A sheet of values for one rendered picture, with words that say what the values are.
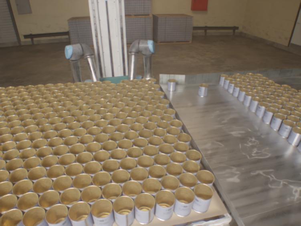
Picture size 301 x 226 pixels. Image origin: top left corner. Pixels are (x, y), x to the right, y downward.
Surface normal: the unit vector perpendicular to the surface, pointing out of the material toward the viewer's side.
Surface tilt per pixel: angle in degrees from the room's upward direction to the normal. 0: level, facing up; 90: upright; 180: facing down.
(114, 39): 90
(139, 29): 91
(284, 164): 0
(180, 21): 89
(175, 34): 91
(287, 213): 0
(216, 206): 2
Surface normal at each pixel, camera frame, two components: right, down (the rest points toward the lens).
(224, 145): 0.00, -0.85
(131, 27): 0.26, 0.50
